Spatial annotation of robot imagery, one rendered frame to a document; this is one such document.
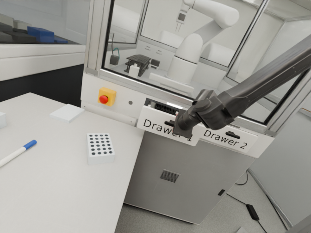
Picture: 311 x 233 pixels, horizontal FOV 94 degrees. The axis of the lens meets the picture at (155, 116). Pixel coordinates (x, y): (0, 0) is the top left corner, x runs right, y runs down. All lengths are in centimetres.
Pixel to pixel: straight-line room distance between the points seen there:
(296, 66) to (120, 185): 55
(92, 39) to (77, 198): 61
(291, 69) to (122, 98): 62
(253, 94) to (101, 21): 62
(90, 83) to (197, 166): 76
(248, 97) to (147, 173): 78
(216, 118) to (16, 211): 52
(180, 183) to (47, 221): 78
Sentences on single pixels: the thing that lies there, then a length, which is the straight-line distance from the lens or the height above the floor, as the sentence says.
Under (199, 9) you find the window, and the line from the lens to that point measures 72.
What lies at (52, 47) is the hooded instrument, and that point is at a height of 95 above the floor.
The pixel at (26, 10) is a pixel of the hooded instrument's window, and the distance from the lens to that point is 106.
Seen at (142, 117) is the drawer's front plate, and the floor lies 88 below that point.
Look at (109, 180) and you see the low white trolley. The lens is 53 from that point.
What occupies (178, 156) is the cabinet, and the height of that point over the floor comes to 64.
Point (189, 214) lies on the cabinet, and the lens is 135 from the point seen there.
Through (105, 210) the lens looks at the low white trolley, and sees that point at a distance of 48.
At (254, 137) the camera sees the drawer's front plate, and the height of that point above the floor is 92.
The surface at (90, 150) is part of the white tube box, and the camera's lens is 56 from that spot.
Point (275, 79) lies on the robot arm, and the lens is 44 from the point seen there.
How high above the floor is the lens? 118
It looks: 26 degrees down
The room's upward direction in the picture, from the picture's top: 20 degrees clockwise
